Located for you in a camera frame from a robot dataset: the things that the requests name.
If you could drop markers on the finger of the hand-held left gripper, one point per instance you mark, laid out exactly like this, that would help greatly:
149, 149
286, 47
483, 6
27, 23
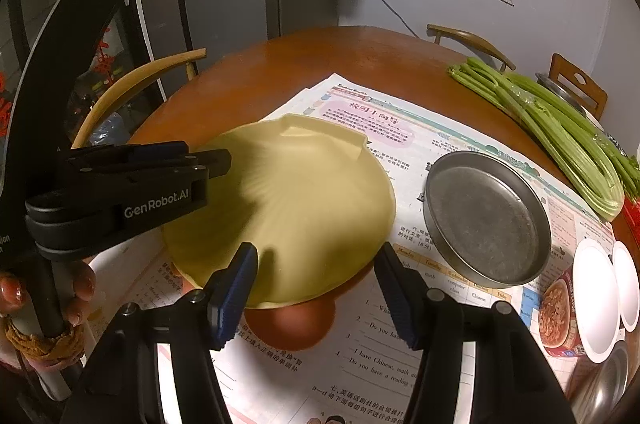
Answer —
125, 153
215, 162

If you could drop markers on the yellow shell-shaped plate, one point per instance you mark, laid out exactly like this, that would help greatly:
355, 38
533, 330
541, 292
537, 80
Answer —
300, 214

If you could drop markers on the red tissue pack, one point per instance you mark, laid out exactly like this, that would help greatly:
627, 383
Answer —
632, 209

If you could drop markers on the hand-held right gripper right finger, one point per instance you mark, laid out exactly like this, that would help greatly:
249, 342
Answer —
395, 299

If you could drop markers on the round metal plate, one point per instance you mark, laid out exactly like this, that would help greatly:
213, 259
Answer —
485, 224

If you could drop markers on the orange trivet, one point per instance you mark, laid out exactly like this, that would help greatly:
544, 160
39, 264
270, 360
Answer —
295, 324

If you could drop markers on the red paper cup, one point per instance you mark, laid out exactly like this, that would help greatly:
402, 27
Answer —
557, 319

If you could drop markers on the person's left hand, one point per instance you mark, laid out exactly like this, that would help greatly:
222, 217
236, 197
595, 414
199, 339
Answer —
82, 286

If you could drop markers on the celery bunch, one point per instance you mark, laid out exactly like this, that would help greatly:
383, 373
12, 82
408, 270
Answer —
550, 123

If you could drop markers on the white bowl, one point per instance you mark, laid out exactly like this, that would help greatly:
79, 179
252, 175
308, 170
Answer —
629, 289

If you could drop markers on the brown hair scrunchie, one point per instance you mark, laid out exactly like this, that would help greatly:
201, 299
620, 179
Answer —
50, 346

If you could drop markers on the wooden chair with slot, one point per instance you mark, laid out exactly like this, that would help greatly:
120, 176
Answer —
565, 76

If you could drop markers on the printed newspaper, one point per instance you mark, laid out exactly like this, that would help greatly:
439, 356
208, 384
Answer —
380, 364

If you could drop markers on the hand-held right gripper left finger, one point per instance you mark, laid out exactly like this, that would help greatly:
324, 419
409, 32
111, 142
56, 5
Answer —
235, 299

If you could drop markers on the red paper decoration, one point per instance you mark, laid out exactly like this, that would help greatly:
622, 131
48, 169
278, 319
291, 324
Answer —
104, 58

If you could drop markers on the metal basin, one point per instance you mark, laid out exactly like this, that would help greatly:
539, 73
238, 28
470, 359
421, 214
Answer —
560, 91

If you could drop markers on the curved-back wooden chair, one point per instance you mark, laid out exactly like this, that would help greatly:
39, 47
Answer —
470, 37
130, 81

